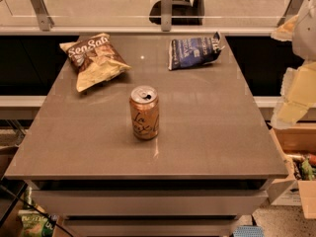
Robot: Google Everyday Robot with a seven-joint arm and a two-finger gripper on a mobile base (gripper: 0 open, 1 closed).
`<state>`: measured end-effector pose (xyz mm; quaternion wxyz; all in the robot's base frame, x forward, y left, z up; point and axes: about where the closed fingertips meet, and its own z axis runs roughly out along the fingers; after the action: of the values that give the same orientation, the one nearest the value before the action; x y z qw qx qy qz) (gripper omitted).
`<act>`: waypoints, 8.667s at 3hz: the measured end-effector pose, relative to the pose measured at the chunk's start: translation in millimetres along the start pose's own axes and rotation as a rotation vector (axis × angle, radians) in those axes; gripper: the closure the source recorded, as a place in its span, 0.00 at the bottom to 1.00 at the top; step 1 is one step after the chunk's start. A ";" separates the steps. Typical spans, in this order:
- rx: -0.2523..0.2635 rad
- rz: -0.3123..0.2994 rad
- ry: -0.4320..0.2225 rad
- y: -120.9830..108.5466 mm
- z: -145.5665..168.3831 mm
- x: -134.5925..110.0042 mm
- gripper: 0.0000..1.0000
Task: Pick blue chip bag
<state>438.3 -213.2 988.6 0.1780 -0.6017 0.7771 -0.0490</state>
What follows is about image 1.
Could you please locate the green snack bag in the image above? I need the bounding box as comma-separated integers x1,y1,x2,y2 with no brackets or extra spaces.
18,188,54,237

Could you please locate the blue chip bag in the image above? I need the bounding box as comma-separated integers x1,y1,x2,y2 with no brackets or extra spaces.
168,32,223,71

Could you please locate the middle metal railing bracket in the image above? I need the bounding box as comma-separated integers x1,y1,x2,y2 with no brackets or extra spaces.
161,0,172,32

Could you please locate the left metal railing bracket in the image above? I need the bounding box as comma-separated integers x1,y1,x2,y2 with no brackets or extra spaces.
30,0,54,32

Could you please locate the black cable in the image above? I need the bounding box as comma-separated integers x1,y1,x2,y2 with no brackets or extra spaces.
0,185,75,237

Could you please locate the metal railing bracket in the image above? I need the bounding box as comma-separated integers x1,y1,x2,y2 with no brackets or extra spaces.
30,0,54,32
161,0,172,32
277,0,304,26

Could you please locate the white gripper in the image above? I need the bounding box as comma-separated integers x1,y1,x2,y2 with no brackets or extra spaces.
271,0,316,129

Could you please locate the black office chair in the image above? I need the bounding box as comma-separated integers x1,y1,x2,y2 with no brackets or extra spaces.
148,0,208,27

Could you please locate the grey table drawer unit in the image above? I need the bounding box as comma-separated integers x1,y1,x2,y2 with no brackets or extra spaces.
33,189,268,237

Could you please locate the brown sea salt chip bag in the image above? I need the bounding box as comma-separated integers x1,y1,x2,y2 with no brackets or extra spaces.
59,33,130,92

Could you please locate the orange LaCroix soda can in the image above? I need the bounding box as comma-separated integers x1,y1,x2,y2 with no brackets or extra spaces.
129,85,159,140

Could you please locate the cardboard box with items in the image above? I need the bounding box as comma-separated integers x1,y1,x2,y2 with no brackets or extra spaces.
268,122,316,219

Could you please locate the right metal railing bracket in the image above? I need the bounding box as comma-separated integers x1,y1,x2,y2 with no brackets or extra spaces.
277,0,304,26

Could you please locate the blue perforated basket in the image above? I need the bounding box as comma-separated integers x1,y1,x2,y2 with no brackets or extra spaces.
233,225,265,237

